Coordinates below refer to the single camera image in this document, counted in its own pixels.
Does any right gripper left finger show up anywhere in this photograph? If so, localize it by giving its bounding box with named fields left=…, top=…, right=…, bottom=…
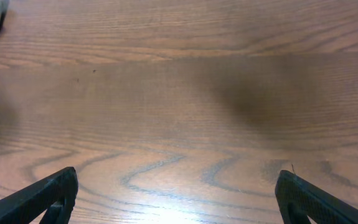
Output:
left=0, top=167, right=78, bottom=223

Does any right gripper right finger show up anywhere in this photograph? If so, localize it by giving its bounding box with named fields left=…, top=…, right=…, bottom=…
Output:
left=275, top=170, right=358, bottom=224

